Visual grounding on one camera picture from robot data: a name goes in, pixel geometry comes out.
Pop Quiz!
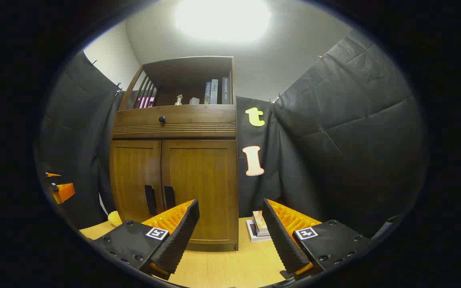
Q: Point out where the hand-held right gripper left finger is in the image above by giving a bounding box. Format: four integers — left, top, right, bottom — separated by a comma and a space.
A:
90, 199, 200, 280

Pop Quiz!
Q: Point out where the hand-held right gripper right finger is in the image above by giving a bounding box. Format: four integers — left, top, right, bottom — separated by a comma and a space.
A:
262, 198, 371, 280

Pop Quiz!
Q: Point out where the wooden shoe cabinet door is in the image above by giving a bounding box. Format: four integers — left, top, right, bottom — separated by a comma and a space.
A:
161, 140, 238, 245
110, 140, 165, 224

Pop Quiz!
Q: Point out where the wooden double-door shoe cabinet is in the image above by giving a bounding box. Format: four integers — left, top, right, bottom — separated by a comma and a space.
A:
110, 56, 240, 252

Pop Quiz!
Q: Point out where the black backdrop cloth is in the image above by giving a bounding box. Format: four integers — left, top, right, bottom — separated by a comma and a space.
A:
34, 34, 431, 240

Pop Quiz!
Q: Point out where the wooden drawer with black knob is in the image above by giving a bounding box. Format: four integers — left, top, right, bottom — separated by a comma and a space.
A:
114, 105, 237, 126

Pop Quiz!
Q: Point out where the ceiling light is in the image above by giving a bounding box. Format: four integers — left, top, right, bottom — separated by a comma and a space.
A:
174, 0, 272, 44

